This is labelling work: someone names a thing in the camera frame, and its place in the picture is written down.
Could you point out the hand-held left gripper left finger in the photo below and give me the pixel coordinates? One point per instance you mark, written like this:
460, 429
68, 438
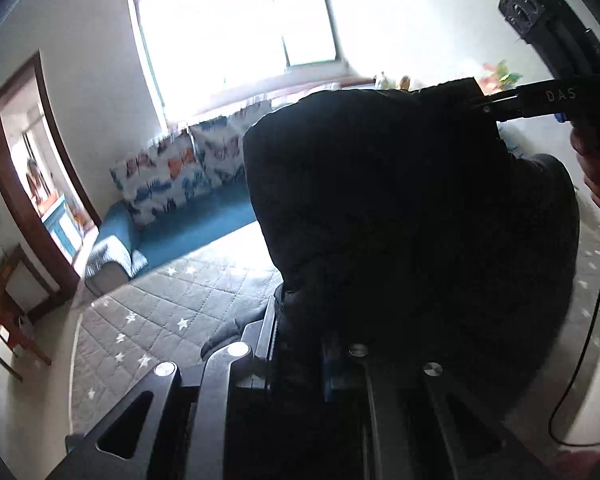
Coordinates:
250, 360

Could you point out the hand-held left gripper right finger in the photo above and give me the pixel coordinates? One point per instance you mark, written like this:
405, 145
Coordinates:
332, 365

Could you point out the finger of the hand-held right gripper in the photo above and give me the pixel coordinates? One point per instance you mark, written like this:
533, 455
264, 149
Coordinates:
500, 100

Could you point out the black puffer coat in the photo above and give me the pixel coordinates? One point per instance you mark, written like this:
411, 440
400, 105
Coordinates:
405, 210

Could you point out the hanging clothes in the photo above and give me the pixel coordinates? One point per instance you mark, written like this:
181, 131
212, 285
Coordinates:
37, 185

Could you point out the pastel pinwheel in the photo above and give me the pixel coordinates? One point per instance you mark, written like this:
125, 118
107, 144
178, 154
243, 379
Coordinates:
502, 74

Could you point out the grey star print mattress pad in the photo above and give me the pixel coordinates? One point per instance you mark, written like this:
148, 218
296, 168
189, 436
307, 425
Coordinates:
180, 300

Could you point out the yellow plush toy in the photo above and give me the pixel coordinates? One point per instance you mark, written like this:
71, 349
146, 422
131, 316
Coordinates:
405, 82

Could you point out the white plush toy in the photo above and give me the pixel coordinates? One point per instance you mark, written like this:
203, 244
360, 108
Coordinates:
383, 81

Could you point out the blue sofa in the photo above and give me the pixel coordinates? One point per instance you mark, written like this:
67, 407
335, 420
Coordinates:
195, 230

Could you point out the striped white cloth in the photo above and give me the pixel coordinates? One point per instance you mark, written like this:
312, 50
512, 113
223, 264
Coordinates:
112, 260

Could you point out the butterfly print pillow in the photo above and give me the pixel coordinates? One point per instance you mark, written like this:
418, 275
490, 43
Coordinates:
222, 152
155, 180

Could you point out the blue and white cabinet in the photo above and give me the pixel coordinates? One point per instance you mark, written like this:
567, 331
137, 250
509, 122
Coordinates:
65, 230

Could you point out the wooden chair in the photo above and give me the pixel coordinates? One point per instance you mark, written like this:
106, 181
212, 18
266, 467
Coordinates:
10, 270

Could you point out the brown door frame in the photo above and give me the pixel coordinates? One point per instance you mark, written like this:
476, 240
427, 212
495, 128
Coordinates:
25, 210

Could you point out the green frame window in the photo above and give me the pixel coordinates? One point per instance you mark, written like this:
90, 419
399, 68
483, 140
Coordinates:
205, 35

